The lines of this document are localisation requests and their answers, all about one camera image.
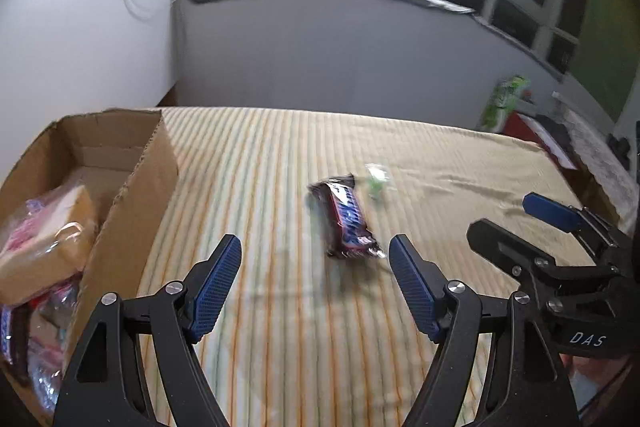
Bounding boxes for Snickers bar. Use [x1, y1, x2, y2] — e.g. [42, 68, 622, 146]
[308, 173, 386, 259]

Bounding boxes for chocolate cake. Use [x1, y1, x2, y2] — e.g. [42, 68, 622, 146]
[27, 274, 81, 419]

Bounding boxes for person's right hand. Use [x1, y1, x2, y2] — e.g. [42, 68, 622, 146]
[561, 355, 632, 425]

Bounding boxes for lace covered side table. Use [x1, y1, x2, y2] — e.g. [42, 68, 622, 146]
[560, 105, 639, 232]

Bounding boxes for red storage box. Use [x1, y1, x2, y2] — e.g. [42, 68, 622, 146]
[501, 112, 578, 171]

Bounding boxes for green plastic bag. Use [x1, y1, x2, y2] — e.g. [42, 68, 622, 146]
[480, 76, 529, 133]

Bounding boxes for cardboard box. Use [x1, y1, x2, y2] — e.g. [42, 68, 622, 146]
[0, 107, 180, 427]

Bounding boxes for bread in clear bag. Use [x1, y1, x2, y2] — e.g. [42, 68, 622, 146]
[1, 183, 99, 307]

